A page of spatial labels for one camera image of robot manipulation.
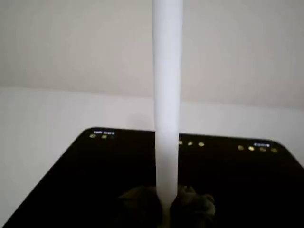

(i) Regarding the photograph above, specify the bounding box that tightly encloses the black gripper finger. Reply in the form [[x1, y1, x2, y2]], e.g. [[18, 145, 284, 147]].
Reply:
[[111, 185, 164, 228], [170, 185, 217, 228]]

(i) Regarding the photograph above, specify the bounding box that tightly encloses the black screen ipad tablet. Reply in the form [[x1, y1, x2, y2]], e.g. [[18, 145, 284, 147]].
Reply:
[[0, 126, 304, 228]]

